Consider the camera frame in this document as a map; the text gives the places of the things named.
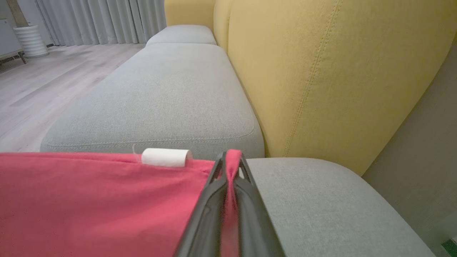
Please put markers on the brown tree trunk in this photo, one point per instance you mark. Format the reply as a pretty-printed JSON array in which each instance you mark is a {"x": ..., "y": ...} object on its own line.
[{"x": 17, "y": 12}]

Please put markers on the white ribbed planter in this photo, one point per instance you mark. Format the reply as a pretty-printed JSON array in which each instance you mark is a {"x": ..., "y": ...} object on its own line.
[{"x": 32, "y": 41}]

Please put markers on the large yellow sofa backrest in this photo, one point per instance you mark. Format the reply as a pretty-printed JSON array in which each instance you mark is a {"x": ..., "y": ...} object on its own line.
[{"x": 339, "y": 71}]

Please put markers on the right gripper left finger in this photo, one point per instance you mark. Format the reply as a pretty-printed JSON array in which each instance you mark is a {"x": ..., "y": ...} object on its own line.
[{"x": 209, "y": 217}]

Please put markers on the red jersey with white trim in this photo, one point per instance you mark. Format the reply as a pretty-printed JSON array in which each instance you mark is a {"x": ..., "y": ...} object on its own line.
[{"x": 89, "y": 207}]

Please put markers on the grey sofa seat cushion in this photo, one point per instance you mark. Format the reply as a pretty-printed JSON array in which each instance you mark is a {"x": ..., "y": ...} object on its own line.
[
  {"x": 182, "y": 34},
  {"x": 160, "y": 100},
  {"x": 321, "y": 214}
]

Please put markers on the grey pleated curtain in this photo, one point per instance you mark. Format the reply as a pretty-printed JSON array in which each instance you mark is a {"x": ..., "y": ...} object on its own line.
[{"x": 100, "y": 21}]

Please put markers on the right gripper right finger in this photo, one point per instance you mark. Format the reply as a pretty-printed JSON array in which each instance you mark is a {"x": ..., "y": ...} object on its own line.
[{"x": 253, "y": 221}]

